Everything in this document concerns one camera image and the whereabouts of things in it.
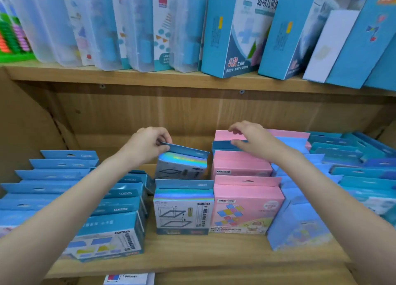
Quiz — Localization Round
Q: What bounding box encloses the person's right hand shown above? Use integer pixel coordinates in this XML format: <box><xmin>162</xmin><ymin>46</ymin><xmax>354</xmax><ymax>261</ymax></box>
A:
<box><xmin>228</xmin><ymin>120</ymin><xmax>293</xmax><ymax>166</ymax></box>

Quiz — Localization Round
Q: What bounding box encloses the person's left hand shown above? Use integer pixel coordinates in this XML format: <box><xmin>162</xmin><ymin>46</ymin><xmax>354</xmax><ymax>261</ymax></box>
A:
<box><xmin>122</xmin><ymin>126</ymin><xmax>173</xmax><ymax>171</ymax></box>

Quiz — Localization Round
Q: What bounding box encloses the pink puzzle box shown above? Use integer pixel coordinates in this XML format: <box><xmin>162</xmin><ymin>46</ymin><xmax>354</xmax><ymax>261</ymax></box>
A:
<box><xmin>267</xmin><ymin>129</ymin><xmax>311</xmax><ymax>151</ymax></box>
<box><xmin>214</xmin><ymin>130</ymin><xmax>248</xmax><ymax>142</ymax></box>
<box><xmin>210</xmin><ymin>175</ymin><xmax>285</xmax><ymax>235</ymax></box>
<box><xmin>211</xmin><ymin>151</ymin><xmax>273</xmax><ymax>181</ymax></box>

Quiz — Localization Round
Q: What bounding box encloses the holographic blue shelf box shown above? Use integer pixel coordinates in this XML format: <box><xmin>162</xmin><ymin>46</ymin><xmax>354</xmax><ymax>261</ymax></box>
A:
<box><xmin>153</xmin><ymin>179</ymin><xmax>215</xmax><ymax>235</ymax></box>
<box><xmin>154</xmin><ymin>142</ymin><xmax>211</xmax><ymax>181</ymax></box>

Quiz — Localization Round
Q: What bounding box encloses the person's right forearm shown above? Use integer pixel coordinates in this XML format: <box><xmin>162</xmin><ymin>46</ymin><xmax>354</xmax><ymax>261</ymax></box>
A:
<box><xmin>275</xmin><ymin>149</ymin><xmax>396</xmax><ymax>285</ymax></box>

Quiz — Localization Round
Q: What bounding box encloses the person's left forearm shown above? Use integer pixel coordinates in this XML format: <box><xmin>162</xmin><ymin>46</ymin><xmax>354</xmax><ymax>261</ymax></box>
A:
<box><xmin>0</xmin><ymin>153</ymin><xmax>137</xmax><ymax>285</ymax></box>

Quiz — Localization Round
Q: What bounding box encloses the small blue hanging box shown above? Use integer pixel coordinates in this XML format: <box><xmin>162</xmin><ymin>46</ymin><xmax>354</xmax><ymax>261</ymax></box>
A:
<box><xmin>212</xmin><ymin>140</ymin><xmax>248</xmax><ymax>155</ymax></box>

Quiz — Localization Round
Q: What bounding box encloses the wooden shelf unit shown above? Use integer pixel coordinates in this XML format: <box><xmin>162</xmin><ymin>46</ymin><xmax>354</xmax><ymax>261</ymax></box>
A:
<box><xmin>0</xmin><ymin>59</ymin><xmax>396</xmax><ymax>285</ymax></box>

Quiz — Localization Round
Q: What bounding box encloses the row of light blue boxes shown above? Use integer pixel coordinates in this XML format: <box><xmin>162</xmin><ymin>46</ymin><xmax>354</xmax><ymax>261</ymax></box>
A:
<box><xmin>267</xmin><ymin>136</ymin><xmax>344</xmax><ymax>251</ymax></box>

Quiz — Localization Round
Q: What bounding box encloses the row of blue printed boxes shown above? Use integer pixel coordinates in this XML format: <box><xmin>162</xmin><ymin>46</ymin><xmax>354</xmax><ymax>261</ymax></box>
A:
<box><xmin>60</xmin><ymin>170</ymin><xmax>156</xmax><ymax>263</ymax></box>
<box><xmin>0</xmin><ymin>150</ymin><xmax>100</xmax><ymax>242</ymax></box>

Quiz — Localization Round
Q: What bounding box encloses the clear plastic case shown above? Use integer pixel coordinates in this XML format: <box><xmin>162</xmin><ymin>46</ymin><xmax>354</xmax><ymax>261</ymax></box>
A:
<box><xmin>32</xmin><ymin>0</ymin><xmax>94</xmax><ymax>68</ymax></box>
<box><xmin>121</xmin><ymin>0</ymin><xmax>174</xmax><ymax>73</ymax></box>
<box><xmin>83</xmin><ymin>0</ymin><xmax>132</xmax><ymax>71</ymax></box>
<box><xmin>0</xmin><ymin>0</ymin><xmax>59</xmax><ymax>64</ymax></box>
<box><xmin>170</xmin><ymin>0</ymin><xmax>210</xmax><ymax>73</ymax></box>

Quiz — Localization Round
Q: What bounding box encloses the blue white geometry box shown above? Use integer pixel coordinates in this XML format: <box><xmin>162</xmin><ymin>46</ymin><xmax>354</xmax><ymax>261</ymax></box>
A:
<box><xmin>201</xmin><ymin>0</ymin><xmax>280</xmax><ymax>79</ymax></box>
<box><xmin>258</xmin><ymin>0</ymin><xmax>340</xmax><ymax>80</ymax></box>

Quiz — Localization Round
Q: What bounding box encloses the white cardboard box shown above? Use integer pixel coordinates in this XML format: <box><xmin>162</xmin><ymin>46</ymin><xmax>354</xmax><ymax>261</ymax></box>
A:
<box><xmin>303</xmin><ymin>9</ymin><xmax>360</xmax><ymax>84</ymax></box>

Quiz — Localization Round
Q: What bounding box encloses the plain blue box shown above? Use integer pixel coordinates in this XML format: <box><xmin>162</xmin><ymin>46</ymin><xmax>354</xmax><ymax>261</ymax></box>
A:
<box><xmin>363</xmin><ymin>44</ymin><xmax>396</xmax><ymax>92</ymax></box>

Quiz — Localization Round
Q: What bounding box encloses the large blue pinwheel box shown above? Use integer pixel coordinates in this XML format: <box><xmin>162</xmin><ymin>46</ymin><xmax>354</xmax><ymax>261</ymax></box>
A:
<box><xmin>325</xmin><ymin>0</ymin><xmax>396</xmax><ymax>89</ymax></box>

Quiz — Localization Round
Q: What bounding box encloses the green bead abacus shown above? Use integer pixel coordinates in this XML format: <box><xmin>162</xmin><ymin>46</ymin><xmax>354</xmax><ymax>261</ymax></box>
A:
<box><xmin>0</xmin><ymin>0</ymin><xmax>36</xmax><ymax>63</ymax></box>

